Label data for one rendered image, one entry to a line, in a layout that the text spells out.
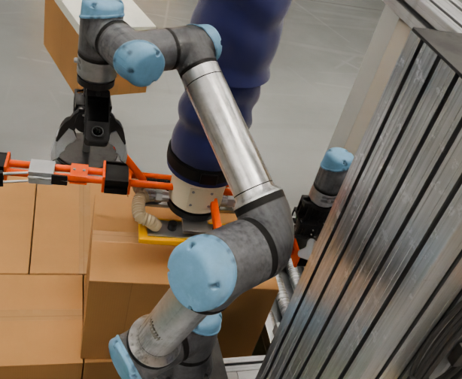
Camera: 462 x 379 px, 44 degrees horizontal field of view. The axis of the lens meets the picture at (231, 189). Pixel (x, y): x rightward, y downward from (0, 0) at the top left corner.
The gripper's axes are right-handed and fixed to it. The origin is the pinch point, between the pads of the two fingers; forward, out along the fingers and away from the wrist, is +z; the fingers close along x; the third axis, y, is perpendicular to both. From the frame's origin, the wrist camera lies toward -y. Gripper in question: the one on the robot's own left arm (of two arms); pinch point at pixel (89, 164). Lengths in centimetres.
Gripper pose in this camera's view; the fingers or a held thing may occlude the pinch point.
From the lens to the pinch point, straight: 124.3
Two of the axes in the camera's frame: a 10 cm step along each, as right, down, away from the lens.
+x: -9.5, -0.2, -3.2
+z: -2.2, 7.6, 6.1
